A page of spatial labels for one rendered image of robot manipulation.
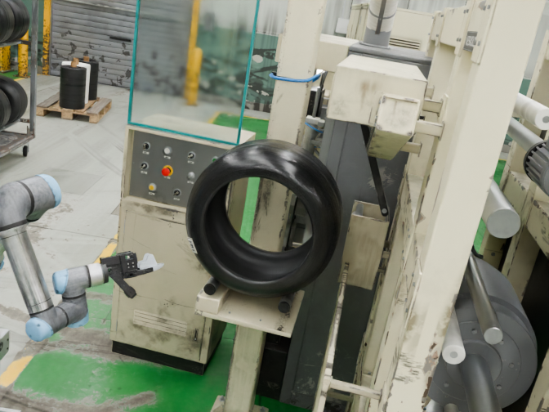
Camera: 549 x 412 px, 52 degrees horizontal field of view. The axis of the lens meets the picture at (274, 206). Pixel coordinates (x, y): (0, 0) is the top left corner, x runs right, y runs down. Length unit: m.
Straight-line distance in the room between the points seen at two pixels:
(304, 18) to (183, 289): 1.49
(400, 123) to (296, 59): 0.82
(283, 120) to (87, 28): 9.49
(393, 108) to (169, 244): 1.67
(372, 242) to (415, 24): 3.23
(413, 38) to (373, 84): 3.67
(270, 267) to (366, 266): 0.38
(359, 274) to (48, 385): 1.65
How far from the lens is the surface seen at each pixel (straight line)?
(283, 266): 2.28
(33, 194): 1.90
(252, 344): 2.61
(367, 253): 2.27
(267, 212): 2.34
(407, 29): 5.22
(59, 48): 11.78
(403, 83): 1.57
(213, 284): 2.11
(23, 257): 1.86
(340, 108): 1.58
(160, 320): 3.09
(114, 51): 11.43
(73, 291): 1.95
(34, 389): 3.10
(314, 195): 1.90
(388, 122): 1.48
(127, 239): 2.96
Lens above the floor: 1.90
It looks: 19 degrees down
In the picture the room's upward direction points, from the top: 10 degrees clockwise
